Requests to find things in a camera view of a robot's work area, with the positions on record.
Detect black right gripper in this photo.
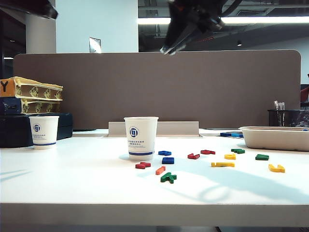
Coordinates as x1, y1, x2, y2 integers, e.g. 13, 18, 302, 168
160, 0, 223, 56

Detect white paper cup blue logo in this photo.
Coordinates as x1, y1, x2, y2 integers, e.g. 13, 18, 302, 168
28, 116, 60, 151
123, 116, 159, 161

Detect long yellow letter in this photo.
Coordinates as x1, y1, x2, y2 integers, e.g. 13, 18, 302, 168
211, 161, 236, 168

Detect red letter N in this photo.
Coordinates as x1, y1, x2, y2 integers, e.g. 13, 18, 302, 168
135, 161, 152, 170

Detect green letter K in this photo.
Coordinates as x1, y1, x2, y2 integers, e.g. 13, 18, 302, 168
160, 172, 177, 184

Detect yellow box with letter Y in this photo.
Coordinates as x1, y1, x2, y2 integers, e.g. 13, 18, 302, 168
0, 76, 64, 102

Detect yellow hooked letter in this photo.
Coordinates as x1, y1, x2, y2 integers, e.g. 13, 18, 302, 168
268, 163, 286, 174

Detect brown desk divider panel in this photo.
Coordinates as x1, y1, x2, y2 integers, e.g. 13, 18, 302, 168
13, 49, 302, 130

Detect long ceiling light strip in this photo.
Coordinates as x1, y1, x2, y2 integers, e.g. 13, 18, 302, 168
137, 16, 309, 25

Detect clear utensils in holder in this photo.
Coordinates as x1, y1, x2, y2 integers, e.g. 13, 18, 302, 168
273, 100, 286, 126

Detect black mesh pen holder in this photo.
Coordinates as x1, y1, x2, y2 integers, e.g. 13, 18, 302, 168
267, 109, 309, 127

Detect beige paper pulp tray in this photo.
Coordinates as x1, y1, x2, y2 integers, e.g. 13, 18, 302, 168
238, 126, 309, 152

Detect black carrying case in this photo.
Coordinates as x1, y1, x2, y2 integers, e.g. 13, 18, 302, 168
0, 112, 73, 149

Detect silver wall sign plate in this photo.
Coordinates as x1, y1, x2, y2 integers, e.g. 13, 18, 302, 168
88, 36, 102, 54

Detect grey cable slot flap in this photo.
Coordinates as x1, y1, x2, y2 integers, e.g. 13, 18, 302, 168
108, 121, 199, 138

